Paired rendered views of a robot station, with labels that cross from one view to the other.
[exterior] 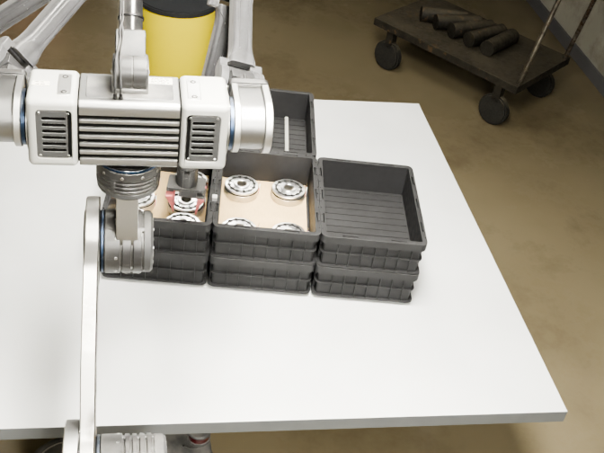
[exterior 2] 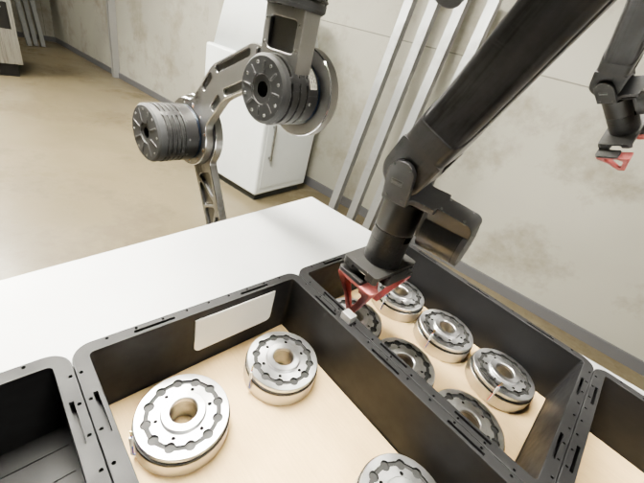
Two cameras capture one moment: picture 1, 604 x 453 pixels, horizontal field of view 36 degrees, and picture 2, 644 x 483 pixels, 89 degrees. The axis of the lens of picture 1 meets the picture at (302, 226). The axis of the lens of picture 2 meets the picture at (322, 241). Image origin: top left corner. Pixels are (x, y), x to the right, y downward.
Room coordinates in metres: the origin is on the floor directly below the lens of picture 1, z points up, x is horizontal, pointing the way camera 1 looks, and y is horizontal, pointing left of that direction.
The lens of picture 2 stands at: (2.29, -0.04, 1.25)
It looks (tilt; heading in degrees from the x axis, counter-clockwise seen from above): 31 degrees down; 135
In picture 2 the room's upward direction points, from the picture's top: 16 degrees clockwise
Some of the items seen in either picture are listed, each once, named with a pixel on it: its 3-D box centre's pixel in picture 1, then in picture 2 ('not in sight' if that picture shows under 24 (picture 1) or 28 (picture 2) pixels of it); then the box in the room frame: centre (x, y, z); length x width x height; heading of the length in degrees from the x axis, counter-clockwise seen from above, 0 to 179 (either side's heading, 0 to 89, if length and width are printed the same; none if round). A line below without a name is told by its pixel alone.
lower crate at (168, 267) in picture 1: (161, 226); not in sight; (2.14, 0.41, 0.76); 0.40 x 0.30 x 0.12; 7
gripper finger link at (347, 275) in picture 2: (191, 199); (363, 287); (2.05, 0.31, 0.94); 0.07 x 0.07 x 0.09; 5
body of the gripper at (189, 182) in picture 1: (187, 176); (385, 247); (2.05, 0.33, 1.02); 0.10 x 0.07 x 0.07; 95
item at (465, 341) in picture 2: (137, 196); (446, 329); (2.14, 0.49, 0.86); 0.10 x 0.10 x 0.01
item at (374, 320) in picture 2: (182, 224); (354, 318); (2.04, 0.33, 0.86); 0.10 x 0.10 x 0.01
